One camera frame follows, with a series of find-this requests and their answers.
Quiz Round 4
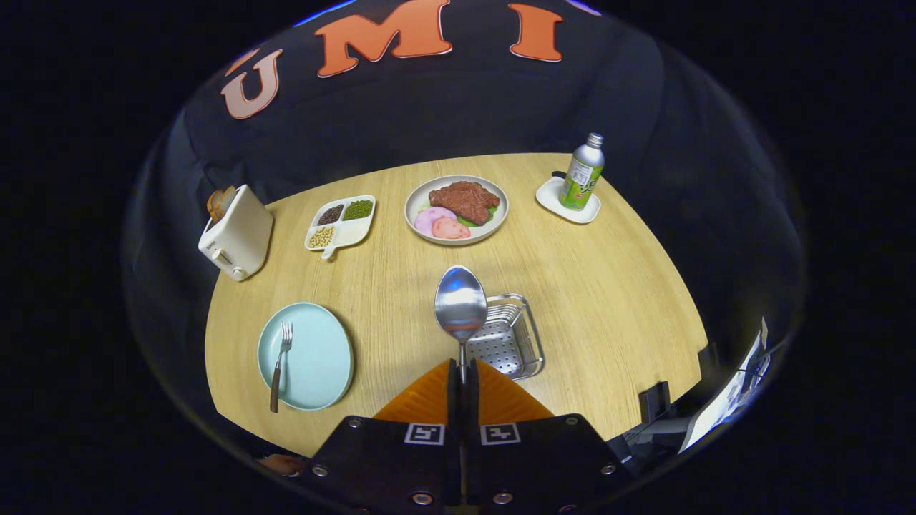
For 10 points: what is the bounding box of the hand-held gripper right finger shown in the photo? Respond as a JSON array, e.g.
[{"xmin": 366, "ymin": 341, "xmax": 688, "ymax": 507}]
[{"xmin": 465, "ymin": 358, "xmax": 634, "ymax": 512}]

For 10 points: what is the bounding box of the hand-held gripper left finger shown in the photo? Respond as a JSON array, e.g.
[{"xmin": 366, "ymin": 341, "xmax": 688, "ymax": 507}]
[{"xmin": 304, "ymin": 358, "xmax": 462, "ymax": 512}]

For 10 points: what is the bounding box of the silver metal spoon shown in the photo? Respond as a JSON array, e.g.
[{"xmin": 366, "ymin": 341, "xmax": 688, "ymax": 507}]
[{"xmin": 434, "ymin": 265, "xmax": 489, "ymax": 387}]

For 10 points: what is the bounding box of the silver fork brown handle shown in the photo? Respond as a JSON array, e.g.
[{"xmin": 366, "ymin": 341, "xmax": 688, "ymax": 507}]
[{"xmin": 269, "ymin": 322, "xmax": 294, "ymax": 414}]

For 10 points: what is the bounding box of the light teal plate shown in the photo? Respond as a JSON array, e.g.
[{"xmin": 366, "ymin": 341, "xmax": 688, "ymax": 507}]
[{"xmin": 257, "ymin": 302, "xmax": 356, "ymax": 411}]

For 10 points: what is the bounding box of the pale pink ham slice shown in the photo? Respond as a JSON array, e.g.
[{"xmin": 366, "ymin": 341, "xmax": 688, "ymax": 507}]
[{"xmin": 414, "ymin": 207, "xmax": 459, "ymax": 237}]

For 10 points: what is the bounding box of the white divided dish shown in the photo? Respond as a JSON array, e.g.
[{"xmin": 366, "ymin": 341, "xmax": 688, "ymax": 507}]
[{"xmin": 304, "ymin": 195, "xmax": 377, "ymax": 260}]

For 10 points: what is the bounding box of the brown meat steak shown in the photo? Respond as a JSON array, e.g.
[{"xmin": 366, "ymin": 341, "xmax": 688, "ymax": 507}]
[{"xmin": 428, "ymin": 181, "xmax": 501, "ymax": 225}]

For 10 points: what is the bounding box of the round beige food plate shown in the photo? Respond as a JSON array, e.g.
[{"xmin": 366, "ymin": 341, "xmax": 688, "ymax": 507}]
[{"xmin": 404, "ymin": 175, "xmax": 510, "ymax": 247}]

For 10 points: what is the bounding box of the white square coaster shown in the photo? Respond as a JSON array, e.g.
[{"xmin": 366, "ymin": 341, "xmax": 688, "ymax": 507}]
[{"xmin": 535, "ymin": 175, "xmax": 602, "ymax": 225}]

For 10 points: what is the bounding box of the silver green drink bottle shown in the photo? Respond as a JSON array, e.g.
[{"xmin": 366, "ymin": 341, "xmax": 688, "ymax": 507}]
[{"xmin": 559, "ymin": 132, "xmax": 605, "ymax": 211}]

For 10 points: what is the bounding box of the white toaster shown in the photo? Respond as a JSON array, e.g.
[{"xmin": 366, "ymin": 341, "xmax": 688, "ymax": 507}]
[{"xmin": 198, "ymin": 184, "xmax": 275, "ymax": 282}]

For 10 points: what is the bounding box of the metal wire drainer basket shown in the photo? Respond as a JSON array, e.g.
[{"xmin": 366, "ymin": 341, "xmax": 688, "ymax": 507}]
[{"xmin": 465, "ymin": 293, "xmax": 546, "ymax": 380}]

